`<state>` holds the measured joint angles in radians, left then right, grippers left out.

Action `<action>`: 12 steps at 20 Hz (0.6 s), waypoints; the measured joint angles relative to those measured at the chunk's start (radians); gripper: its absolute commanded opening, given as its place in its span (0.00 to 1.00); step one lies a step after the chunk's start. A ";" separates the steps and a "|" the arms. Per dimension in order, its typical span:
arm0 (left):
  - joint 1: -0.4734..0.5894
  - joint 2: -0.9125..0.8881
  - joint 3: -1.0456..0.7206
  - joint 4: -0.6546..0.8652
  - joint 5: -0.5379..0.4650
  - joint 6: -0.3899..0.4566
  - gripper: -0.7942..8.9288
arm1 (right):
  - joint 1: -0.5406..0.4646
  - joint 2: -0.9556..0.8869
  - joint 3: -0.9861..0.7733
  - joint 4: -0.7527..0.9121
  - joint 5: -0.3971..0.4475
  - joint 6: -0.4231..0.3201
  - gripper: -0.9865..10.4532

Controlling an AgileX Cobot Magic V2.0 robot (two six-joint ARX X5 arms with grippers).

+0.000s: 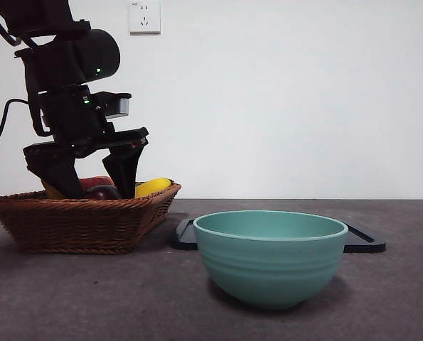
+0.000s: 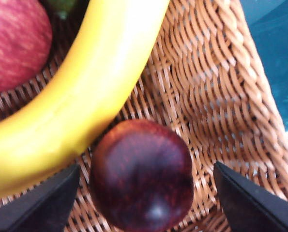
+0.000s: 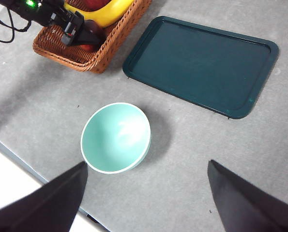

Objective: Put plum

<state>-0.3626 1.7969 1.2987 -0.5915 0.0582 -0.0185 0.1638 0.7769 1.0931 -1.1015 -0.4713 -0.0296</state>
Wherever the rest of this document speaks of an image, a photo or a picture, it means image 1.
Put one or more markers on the brown wicker basket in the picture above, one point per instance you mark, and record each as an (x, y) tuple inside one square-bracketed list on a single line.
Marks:
[(72, 227)]

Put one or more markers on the red peach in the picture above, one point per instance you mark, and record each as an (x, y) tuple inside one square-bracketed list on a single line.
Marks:
[(97, 182)]

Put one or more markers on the yellow banana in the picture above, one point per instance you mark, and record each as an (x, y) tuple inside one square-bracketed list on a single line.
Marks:
[(154, 186)]

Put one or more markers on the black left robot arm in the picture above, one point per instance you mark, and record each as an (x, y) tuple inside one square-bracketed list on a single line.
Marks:
[(54, 60)]

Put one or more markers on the dark rectangular tray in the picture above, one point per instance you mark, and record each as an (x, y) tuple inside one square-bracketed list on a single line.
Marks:
[(362, 241)]

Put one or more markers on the dark red plum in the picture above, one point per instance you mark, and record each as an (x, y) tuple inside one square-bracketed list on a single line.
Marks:
[(102, 193)]

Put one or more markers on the white wall socket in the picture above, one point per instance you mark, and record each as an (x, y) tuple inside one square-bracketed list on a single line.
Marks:
[(145, 17)]

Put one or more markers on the teal bowl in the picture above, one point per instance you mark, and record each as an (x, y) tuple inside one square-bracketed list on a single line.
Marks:
[(271, 270)]

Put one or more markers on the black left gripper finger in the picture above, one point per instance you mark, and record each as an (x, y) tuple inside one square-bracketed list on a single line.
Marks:
[(126, 170), (60, 174)]

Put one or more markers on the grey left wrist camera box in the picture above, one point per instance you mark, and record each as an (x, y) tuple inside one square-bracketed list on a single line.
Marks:
[(120, 108)]

